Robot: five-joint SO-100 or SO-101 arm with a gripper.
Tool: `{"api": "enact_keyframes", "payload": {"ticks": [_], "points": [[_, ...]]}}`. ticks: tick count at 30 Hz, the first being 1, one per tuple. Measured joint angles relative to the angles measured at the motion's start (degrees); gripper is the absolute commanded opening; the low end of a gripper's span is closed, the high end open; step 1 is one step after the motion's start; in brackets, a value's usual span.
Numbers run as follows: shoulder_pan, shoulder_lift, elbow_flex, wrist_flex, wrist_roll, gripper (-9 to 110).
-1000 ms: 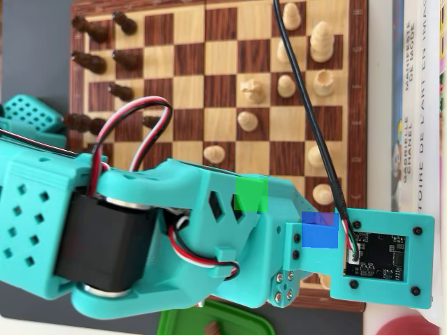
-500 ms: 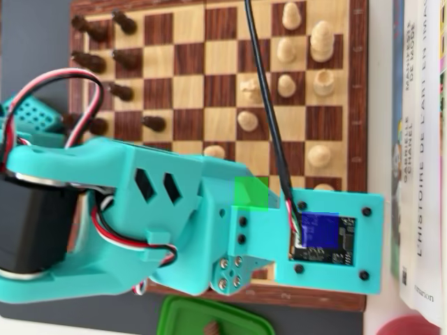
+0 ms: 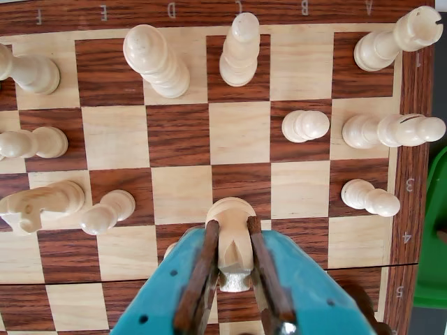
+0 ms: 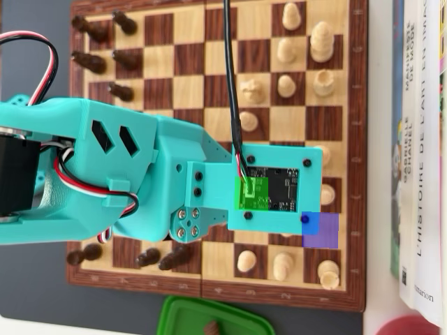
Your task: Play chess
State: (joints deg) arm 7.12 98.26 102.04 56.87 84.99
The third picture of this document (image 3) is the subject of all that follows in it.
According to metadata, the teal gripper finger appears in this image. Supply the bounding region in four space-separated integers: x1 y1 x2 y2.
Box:
111 218 221 335
246 215 376 335

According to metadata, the wooden chess board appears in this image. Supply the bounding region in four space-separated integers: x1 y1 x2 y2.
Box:
0 0 437 335

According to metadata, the dark grey table mat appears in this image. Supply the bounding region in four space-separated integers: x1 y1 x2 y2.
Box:
432 45 447 154

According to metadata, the white wooden chess bishop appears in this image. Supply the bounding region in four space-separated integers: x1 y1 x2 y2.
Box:
219 12 261 88

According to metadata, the white pawn right edge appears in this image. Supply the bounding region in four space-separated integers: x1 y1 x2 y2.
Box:
341 113 447 149

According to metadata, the dark brown chess bishop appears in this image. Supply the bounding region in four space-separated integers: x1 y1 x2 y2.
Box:
344 282 394 335

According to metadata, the white wooden chess knight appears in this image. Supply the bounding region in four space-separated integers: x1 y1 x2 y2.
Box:
205 197 256 293
0 179 86 235

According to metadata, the green plastic lid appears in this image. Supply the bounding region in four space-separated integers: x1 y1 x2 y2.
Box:
413 144 447 310

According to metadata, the white wooden chess queen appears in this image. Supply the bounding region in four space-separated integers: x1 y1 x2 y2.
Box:
122 23 191 99

